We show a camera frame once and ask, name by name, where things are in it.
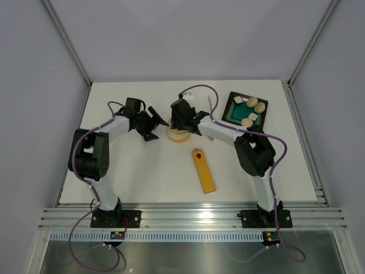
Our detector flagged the right aluminium side rail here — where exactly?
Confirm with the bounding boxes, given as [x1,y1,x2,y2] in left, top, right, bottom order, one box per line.
[281,80,331,207]

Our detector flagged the round cream food slice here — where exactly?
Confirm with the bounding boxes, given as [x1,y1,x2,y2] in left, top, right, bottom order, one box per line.
[246,97,258,108]
[254,102,266,114]
[241,118,254,127]

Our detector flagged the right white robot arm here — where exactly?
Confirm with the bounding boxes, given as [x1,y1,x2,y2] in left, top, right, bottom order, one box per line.
[171,97,282,226]

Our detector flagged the aluminium front rail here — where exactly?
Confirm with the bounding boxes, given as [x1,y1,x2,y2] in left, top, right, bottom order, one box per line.
[38,203,347,231]

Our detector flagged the yellow rectangular cutlery case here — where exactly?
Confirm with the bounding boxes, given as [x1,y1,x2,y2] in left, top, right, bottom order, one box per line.
[192,149,216,194]

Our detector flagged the white slotted cable duct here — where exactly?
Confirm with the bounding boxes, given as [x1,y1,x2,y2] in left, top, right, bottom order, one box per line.
[50,230,263,243]

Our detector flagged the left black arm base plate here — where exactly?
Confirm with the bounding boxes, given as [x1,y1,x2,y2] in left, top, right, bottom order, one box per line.
[90,210,142,228]

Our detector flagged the white square rice piece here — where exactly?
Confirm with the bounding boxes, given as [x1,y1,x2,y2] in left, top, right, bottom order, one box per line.
[234,96,243,104]
[249,113,258,121]

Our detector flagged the right aluminium frame post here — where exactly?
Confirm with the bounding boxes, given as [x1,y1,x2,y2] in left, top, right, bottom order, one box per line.
[287,0,342,88]

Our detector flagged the left aluminium frame post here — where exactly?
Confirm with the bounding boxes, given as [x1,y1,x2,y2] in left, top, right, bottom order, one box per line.
[40,0,92,88]

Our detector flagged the aluminium frame post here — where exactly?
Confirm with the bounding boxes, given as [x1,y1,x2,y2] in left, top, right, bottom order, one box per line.
[40,0,92,88]
[287,0,342,88]

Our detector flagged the black food tray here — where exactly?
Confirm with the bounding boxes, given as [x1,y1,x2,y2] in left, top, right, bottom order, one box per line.
[221,91,269,128]

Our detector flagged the metal serving tongs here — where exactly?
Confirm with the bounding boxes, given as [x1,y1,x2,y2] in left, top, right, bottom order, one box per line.
[206,95,215,142]

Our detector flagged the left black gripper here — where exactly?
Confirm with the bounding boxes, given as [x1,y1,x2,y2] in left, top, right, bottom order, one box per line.
[136,107,167,141]

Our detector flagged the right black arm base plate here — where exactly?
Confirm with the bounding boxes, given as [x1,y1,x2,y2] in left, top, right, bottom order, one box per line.
[237,209,293,228]

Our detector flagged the round yellow lunch bowl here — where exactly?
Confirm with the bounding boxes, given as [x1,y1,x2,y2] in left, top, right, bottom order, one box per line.
[166,125,191,144]

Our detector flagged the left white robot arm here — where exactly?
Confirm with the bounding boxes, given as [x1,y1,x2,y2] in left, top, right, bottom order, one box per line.
[68,98,169,227]

